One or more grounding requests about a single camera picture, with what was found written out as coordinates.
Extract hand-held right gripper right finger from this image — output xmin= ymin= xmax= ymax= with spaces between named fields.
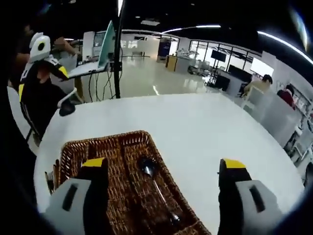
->
xmin=218 ymin=158 xmax=284 ymax=235

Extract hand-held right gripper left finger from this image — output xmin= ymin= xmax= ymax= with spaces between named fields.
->
xmin=40 ymin=157 xmax=111 ymax=235

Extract steel fork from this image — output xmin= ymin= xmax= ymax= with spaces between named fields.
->
xmin=44 ymin=170 xmax=55 ymax=196

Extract brown wicker storage tray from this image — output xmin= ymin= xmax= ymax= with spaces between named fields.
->
xmin=58 ymin=130 xmax=211 ymax=235

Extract steel spoon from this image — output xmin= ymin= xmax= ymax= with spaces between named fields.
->
xmin=138 ymin=156 xmax=182 ymax=226

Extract white storage shelves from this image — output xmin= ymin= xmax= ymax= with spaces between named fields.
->
xmin=292 ymin=87 xmax=313 ymax=165

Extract person's left hand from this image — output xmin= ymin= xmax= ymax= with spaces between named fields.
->
xmin=36 ymin=66 xmax=51 ymax=85

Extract white side desk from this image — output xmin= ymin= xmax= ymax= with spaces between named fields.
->
xmin=68 ymin=62 xmax=111 ymax=103

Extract person in dark clothes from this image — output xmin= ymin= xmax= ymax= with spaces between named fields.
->
xmin=14 ymin=80 xmax=74 ymax=157

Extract black light stand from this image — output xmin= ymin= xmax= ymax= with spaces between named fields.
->
xmin=112 ymin=0 xmax=124 ymax=99

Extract frosted desk partition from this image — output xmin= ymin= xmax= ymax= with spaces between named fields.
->
xmin=244 ymin=87 xmax=304 ymax=149

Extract dark blue display board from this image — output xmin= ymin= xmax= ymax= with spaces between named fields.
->
xmin=157 ymin=39 xmax=171 ymax=61

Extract yellow cabinet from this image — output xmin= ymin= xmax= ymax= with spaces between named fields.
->
xmin=165 ymin=55 xmax=177 ymax=73

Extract wide black monitor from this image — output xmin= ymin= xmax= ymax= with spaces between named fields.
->
xmin=228 ymin=65 xmax=252 ymax=83

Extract short ceiling light strip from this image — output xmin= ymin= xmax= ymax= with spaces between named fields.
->
xmin=161 ymin=23 xmax=222 ymax=34

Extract black monitor on stand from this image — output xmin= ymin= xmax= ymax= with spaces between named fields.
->
xmin=210 ymin=50 xmax=227 ymax=81

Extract long ceiling light strip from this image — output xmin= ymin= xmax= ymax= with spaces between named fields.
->
xmin=257 ymin=30 xmax=313 ymax=87

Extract white frame office chair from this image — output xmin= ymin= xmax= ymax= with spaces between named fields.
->
xmin=57 ymin=88 xmax=79 ymax=118

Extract white wall screen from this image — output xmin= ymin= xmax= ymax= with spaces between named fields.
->
xmin=250 ymin=57 xmax=274 ymax=75

